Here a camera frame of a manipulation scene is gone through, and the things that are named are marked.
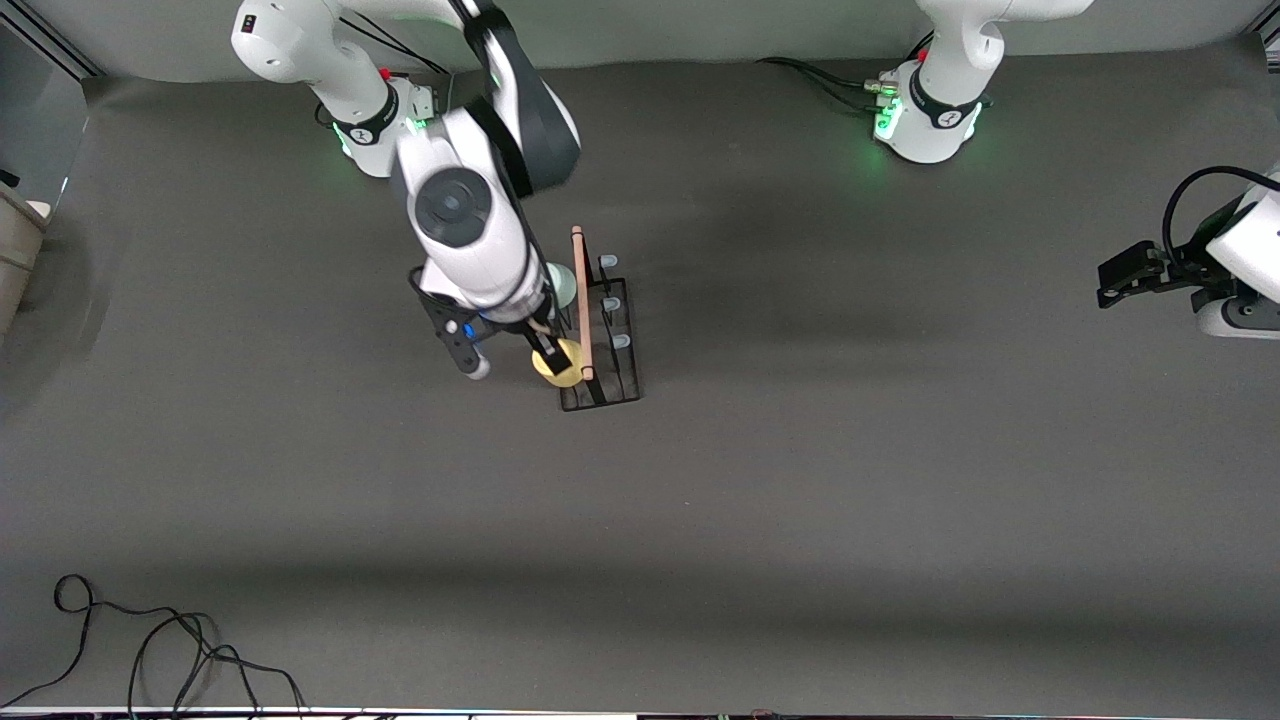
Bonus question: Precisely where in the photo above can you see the dark grey table mat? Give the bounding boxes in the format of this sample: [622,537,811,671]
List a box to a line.
[0,35,1280,716]

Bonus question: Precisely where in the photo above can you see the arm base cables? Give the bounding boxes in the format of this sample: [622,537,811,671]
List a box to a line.
[755,28,936,113]
[320,15,456,126]

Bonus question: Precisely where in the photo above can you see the loose black cable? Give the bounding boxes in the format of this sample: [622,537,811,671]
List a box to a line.
[0,574,306,716]

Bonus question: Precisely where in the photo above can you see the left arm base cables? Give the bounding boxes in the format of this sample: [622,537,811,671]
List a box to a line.
[755,28,936,113]

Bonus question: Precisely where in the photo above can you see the black wire cup holder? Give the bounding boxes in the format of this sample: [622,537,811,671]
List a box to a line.
[555,225,642,412]

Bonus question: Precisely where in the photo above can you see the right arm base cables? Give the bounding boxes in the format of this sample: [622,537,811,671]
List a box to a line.
[320,15,456,126]

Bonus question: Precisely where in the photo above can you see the yellow plastic cup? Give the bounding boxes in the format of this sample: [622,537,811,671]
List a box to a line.
[532,338,587,389]

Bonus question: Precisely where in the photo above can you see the brown cardboard box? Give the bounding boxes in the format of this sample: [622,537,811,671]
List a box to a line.
[0,180,49,336]

